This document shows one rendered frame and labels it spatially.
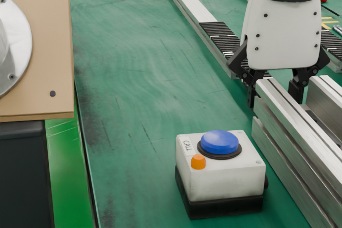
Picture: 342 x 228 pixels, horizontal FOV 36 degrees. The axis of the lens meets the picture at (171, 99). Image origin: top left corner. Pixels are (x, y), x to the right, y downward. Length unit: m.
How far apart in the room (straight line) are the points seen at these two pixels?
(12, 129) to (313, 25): 0.43
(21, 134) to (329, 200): 0.42
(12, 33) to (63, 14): 0.08
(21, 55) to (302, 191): 0.43
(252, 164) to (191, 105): 0.28
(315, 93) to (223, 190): 0.21
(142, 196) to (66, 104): 0.22
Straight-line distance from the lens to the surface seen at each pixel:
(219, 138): 0.56
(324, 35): 1.06
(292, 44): 0.72
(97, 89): 0.86
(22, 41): 0.80
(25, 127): 0.76
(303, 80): 0.76
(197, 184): 0.54
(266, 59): 0.72
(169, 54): 1.01
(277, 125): 0.63
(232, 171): 0.54
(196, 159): 0.53
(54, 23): 0.81
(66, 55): 0.79
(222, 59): 0.96
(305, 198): 0.58
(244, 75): 0.73
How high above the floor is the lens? 1.13
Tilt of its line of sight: 25 degrees down
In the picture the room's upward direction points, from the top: 1 degrees clockwise
